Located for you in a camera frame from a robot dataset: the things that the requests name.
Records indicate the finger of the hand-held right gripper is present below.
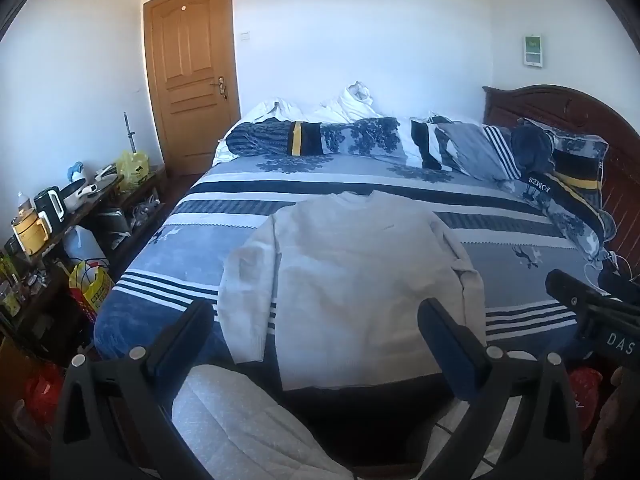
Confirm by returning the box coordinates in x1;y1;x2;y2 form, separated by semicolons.
545;269;640;313

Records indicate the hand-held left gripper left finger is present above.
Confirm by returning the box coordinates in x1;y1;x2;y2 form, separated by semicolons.
50;300;216;480

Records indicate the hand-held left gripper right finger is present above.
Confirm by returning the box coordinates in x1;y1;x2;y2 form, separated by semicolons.
415;299;586;480

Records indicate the white knit sweater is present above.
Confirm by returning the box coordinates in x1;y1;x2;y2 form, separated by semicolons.
217;190;487;392

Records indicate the person's right forearm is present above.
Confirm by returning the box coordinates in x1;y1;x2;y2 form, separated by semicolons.
584;366;640;473

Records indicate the red plastic bag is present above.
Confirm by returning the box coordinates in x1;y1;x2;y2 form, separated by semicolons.
567;367;602;424
25;362;66;424

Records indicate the blue striped bed blanket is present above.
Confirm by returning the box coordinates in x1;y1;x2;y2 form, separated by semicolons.
92;152;608;376

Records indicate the yellow and red shopping bag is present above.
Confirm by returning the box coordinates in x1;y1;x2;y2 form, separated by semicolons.
69;259;115;322

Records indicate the patterned pillow with yellow stripe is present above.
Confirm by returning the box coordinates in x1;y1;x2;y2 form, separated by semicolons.
517;117;618;261

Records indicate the white plastic jug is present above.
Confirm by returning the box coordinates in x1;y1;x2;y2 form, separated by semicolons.
62;226;108;267

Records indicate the dark blue garment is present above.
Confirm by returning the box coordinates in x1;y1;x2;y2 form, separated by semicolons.
510;125;557;176

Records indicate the dark wooden side table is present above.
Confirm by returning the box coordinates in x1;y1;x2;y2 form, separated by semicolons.
0;165;168;361

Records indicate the grey striped pillow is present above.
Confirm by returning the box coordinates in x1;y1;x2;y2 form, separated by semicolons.
435;120;523;182

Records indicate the dark wooden headboard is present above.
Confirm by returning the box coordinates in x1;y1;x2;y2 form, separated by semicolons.
482;85;640;263

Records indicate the yellow plastic bag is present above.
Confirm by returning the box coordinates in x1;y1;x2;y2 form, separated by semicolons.
116;150;151;184

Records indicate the rolled patterned blue quilt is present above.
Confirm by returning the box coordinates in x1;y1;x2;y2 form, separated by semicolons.
226;116;453;170

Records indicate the white duvet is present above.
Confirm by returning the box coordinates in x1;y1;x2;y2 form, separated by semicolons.
212;80;401;166

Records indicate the wooden door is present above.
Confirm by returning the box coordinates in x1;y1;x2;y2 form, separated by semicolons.
143;0;242;178

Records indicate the white cable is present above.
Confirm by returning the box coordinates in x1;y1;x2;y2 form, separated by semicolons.
605;254;640;282

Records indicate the black kettle with white handle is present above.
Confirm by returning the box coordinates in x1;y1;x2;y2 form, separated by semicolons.
34;186;66;226

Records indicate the wall thermostat panel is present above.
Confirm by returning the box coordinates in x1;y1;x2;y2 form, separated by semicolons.
523;34;544;67

